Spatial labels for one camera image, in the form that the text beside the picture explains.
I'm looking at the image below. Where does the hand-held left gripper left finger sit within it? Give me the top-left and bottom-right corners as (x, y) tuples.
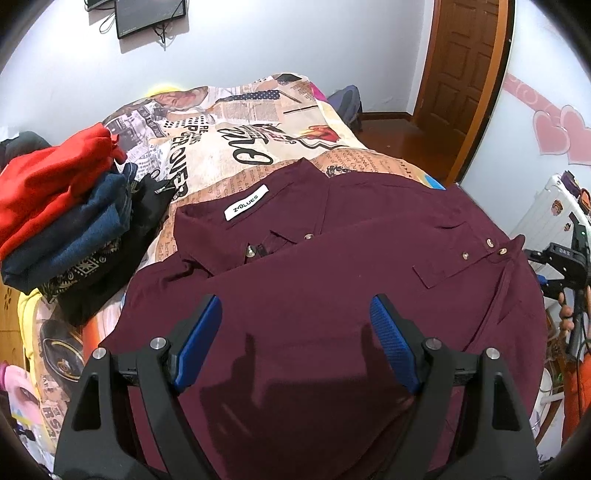
(54, 294), (223, 480)

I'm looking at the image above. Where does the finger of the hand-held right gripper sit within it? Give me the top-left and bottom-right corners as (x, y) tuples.
(523, 249), (566, 298)

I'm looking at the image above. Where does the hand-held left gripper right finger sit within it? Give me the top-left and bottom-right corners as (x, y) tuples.
(369, 294), (541, 480)

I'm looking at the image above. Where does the maroon button shirt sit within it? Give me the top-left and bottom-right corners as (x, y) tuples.
(98, 157), (561, 480)

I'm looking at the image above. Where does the person's right hand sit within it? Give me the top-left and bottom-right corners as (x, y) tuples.
(555, 284), (591, 337)

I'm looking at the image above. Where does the white stickered suitcase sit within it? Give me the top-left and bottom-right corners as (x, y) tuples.
(508, 171), (591, 282)

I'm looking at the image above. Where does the orange cloth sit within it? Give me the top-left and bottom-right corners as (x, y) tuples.
(560, 348), (591, 446)

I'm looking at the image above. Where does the black patterned folded garment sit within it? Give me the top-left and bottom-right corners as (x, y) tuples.
(39, 240), (125, 303)

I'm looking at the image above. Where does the black zipper jacket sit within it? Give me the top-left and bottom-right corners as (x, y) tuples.
(55, 171), (182, 329)

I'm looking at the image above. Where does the dark blue folded garment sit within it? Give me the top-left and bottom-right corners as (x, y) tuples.
(2, 161), (139, 294)

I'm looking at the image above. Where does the yellow cloth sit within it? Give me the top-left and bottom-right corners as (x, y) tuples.
(17, 290), (49, 374)

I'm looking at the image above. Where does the yellow paw print box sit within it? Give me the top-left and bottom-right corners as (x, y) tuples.
(0, 281), (23, 367)

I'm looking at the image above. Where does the wooden door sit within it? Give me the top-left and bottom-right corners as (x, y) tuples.
(413, 0), (516, 186)

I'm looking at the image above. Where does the newspaper print blanket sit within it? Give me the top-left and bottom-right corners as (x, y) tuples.
(18, 71), (446, 480)

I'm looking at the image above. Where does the red folded garment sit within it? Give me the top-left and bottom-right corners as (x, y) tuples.
(0, 122), (127, 264)

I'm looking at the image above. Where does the grey purple backpack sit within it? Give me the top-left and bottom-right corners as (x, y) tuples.
(327, 84), (364, 131)

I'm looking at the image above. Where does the grey cushion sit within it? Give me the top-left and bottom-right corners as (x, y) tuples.
(0, 131), (52, 161)

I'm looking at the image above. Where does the pink heart wall decal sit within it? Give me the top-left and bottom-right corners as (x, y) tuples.
(503, 73), (591, 168)

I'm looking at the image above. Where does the small wall monitor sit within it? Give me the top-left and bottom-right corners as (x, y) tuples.
(115, 0), (188, 40)

